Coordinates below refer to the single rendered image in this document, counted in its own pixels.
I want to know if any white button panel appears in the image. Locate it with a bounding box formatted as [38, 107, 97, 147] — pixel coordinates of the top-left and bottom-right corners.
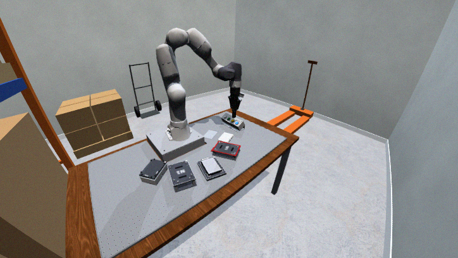
[221, 113, 245, 132]

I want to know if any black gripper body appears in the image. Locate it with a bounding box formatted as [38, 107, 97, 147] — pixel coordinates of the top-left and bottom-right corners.
[230, 87, 240, 101]

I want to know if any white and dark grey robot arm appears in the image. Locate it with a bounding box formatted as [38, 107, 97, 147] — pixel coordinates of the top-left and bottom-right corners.
[156, 28, 242, 141]

